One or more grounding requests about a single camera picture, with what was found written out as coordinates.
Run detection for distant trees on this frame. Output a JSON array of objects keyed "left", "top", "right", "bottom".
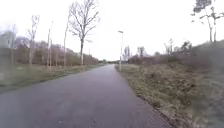
[{"left": 121, "top": 45, "right": 148, "bottom": 63}]

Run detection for large bare tree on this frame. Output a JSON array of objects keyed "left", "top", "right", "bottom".
[{"left": 67, "top": 0, "right": 101, "bottom": 66}]

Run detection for tall thin pine trees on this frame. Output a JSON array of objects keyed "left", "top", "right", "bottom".
[{"left": 191, "top": 0, "right": 224, "bottom": 44}]

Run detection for overgrown grass bank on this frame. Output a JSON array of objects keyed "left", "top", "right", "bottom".
[{"left": 114, "top": 41, "right": 224, "bottom": 128}]

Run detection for grass verge with trees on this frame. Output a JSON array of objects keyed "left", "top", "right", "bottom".
[{"left": 0, "top": 63, "right": 108, "bottom": 94}]

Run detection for grey asphalt path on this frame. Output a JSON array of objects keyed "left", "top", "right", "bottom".
[{"left": 0, "top": 63, "right": 174, "bottom": 128}]

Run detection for street lamp pole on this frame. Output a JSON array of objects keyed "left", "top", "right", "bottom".
[{"left": 117, "top": 30, "right": 125, "bottom": 72}]

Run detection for brown wood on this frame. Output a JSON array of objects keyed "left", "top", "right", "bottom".
[{"left": 0, "top": 39, "right": 100, "bottom": 67}]

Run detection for row of bare trees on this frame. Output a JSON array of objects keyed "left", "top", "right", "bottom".
[{"left": 6, "top": 14, "right": 69, "bottom": 69}]

